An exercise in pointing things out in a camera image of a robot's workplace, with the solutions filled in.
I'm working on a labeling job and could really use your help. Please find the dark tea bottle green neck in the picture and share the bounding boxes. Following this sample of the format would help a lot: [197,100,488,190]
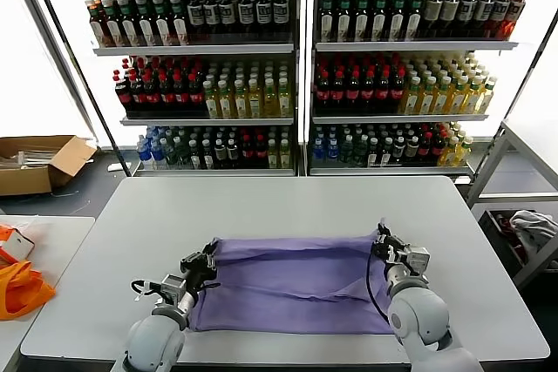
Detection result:
[406,0,425,41]
[390,0,408,41]
[319,0,336,42]
[135,0,158,48]
[152,0,174,47]
[372,0,390,42]
[354,0,371,42]
[337,0,353,42]
[169,0,191,47]
[103,0,126,49]
[119,0,141,48]

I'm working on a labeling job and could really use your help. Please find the purple T-shirt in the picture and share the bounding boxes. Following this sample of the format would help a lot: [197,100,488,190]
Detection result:
[187,227,396,336]

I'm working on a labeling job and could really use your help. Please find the orange fabric bag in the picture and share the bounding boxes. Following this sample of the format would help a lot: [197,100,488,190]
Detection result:
[0,223,57,323]

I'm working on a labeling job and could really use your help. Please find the right wrist camera silver box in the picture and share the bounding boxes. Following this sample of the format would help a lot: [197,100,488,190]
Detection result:
[403,246,431,277]

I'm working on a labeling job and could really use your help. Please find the cola bottle red cap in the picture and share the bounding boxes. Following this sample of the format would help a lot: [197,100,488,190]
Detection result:
[375,66,392,112]
[242,134,256,168]
[418,132,434,164]
[174,75,191,114]
[360,67,378,112]
[113,70,134,114]
[390,66,408,112]
[187,74,206,114]
[255,134,269,168]
[345,67,363,112]
[144,77,161,114]
[330,67,348,112]
[159,75,176,114]
[432,130,447,164]
[130,77,147,114]
[315,67,332,112]

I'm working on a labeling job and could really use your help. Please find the right arm thick black cable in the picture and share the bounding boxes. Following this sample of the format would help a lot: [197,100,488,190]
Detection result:
[364,252,392,323]

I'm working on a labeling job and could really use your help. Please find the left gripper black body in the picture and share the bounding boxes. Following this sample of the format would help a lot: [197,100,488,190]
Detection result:
[180,252,218,293]

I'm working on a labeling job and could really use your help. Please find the small orange white box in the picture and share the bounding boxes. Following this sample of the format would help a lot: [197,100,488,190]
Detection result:
[0,228,37,262]

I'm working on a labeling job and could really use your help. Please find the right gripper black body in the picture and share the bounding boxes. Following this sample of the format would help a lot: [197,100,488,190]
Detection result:
[371,239,405,276]

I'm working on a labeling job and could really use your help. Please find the wrist camera silver box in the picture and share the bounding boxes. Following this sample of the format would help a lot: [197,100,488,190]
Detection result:
[160,274,187,301]
[403,246,431,277]

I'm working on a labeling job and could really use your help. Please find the black storage crate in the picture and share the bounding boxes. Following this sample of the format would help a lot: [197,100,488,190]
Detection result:
[478,208,541,280]

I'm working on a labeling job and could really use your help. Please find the orange yellow juice bottle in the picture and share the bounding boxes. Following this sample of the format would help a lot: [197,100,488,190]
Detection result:
[477,77,499,115]
[402,76,423,116]
[439,136,459,167]
[418,76,439,116]
[463,76,485,116]
[456,136,475,167]
[448,76,470,116]
[432,76,453,116]

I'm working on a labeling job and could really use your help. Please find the open cardboard box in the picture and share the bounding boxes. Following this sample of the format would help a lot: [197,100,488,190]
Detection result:
[0,134,98,197]

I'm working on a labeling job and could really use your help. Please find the left wrist camera silver box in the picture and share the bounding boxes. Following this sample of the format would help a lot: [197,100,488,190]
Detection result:
[160,274,187,301]

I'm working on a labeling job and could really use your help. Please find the blue water bottle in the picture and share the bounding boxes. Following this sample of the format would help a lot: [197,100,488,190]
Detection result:
[138,139,153,169]
[313,139,328,168]
[151,136,166,168]
[326,139,341,168]

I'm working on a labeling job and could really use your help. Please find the grey white crumpled garment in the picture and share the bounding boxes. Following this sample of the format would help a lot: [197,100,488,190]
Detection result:
[508,209,558,260]

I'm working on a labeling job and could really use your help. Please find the left camera cable black white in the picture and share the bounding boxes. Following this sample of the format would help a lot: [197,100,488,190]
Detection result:
[130,279,163,304]

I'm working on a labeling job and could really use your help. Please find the black slanted pole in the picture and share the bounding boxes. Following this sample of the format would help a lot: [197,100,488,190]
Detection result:
[22,0,132,177]

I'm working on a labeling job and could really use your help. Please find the grey metal shelf unit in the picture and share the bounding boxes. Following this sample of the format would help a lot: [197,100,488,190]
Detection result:
[59,0,303,178]
[305,0,552,184]

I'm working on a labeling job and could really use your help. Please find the dark bottle white blue label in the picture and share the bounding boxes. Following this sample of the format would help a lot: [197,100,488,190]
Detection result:
[256,0,274,37]
[238,0,256,37]
[473,0,494,40]
[219,0,238,37]
[273,0,291,37]
[457,0,479,40]
[203,0,221,37]
[187,0,206,37]

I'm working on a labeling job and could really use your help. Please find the pale yellow juice bottle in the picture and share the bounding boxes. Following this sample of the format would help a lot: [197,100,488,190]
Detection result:
[233,79,250,120]
[218,80,235,120]
[277,78,294,119]
[204,80,221,120]
[267,139,281,169]
[248,78,265,119]
[279,139,293,169]
[262,78,280,119]

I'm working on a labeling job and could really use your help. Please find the red crumpled garment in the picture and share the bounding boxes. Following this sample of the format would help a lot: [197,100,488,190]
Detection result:
[494,213,531,263]

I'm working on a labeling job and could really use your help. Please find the white packing material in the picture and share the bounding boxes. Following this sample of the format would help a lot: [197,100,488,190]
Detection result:
[0,144,60,170]

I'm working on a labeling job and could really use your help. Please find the grey metal frame table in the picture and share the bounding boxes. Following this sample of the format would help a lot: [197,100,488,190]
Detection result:
[466,118,558,290]

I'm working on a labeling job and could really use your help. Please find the dark bottle beige label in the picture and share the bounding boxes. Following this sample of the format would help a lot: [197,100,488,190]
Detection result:
[423,0,444,40]
[439,0,461,40]

